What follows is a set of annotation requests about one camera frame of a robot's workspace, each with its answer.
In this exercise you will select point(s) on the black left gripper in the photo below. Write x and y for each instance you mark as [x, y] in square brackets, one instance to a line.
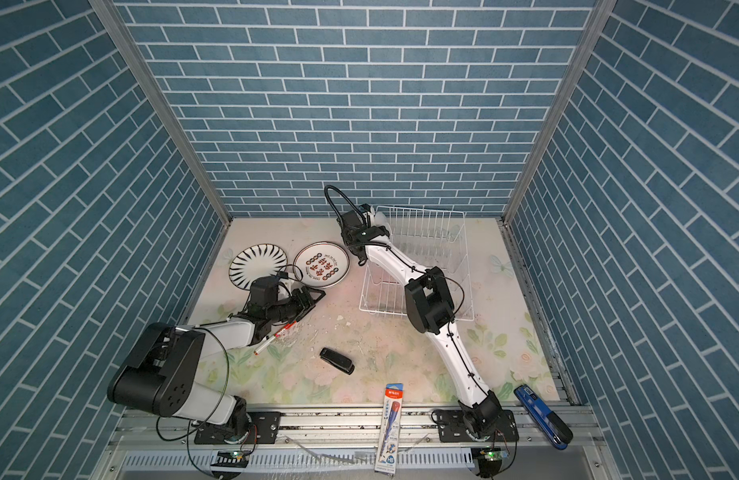
[305, 304]

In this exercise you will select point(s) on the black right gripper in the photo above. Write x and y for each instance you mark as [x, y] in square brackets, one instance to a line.
[383, 231]

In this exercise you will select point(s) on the blue striped white plate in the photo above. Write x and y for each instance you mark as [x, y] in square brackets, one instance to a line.
[254, 262]

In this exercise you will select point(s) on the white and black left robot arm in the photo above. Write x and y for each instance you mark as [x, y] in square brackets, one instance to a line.
[158, 376]

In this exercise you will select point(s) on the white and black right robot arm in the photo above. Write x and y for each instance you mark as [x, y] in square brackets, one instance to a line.
[431, 310]

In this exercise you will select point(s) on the red and white marker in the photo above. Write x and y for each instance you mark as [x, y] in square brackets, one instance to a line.
[265, 343]

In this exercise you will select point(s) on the black stapler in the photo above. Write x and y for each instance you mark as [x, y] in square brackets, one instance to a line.
[337, 360]

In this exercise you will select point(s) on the blue and black handheld tool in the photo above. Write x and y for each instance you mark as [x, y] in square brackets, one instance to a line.
[554, 428]

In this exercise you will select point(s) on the white wire dish rack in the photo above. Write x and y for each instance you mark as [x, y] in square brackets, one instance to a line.
[420, 239]

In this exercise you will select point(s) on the aluminium front rail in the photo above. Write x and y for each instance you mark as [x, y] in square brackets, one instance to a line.
[340, 427]

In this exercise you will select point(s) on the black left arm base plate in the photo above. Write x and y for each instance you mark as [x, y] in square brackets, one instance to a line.
[258, 428]

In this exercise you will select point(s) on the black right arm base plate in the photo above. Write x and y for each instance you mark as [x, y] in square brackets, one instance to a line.
[452, 428]

